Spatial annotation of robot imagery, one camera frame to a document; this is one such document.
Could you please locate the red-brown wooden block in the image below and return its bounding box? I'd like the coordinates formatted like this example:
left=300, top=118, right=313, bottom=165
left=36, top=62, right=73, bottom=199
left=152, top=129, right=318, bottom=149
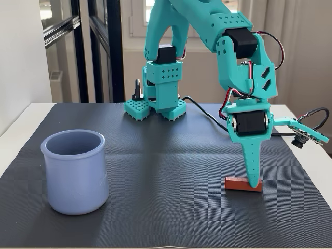
left=224, top=176, right=264, bottom=193

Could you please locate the black power cable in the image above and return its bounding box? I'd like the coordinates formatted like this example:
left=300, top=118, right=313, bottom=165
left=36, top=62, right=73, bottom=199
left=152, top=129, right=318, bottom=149
left=181, top=96, right=296, bottom=137

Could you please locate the black looped camera cable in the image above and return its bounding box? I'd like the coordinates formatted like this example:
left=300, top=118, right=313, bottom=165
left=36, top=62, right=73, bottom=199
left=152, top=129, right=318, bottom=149
left=297, top=107, right=330, bottom=130

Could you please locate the wrist camera on turquoise mount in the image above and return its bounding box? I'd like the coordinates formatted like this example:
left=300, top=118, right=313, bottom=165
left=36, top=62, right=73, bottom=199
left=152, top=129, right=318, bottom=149
left=273, top=116, right=330, bottom=149

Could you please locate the turquoise robot arm with base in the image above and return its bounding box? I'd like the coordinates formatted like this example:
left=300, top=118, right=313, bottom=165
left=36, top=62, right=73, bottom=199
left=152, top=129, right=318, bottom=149
left=124, top=0, right=278, bottom=122

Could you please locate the beige curtain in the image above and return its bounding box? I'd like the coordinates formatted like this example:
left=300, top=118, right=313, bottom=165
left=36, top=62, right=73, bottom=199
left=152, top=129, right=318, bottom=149
left=255, top=0, right=332, bottom=156

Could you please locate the periwinkle blue plastic pot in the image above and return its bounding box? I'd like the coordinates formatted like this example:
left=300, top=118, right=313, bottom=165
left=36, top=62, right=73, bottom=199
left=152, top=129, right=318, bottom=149
left=40, top=129, right=110, bottom=216

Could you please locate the long red white servo wire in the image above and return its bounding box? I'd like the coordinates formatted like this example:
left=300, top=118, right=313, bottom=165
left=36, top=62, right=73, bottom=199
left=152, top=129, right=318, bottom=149
left=252, top=31, right=285, bottom=71

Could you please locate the dark grey textured mat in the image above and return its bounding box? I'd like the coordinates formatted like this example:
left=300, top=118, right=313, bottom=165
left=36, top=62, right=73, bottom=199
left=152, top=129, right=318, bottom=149
left=0, top=102, right=332, bottom=248

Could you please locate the black table clamp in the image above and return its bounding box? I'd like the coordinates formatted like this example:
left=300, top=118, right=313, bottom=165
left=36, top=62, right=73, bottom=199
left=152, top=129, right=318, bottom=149
left=132, top=78, right=144, bottom=101

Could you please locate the short red white servo wire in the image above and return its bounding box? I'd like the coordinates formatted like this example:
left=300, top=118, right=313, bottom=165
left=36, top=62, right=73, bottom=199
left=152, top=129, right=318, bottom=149
left=218, top=88, right=251, bottom=120

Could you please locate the turquoise gripper black motor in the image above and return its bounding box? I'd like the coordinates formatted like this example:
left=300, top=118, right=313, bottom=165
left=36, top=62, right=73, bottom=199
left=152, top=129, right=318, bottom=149
left=225, top=100, right=275, bottom=189

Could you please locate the black framed glass door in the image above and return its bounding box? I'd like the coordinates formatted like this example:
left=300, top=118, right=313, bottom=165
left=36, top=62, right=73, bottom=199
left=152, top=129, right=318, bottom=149
left=38, top=0, right=126, bottom=103

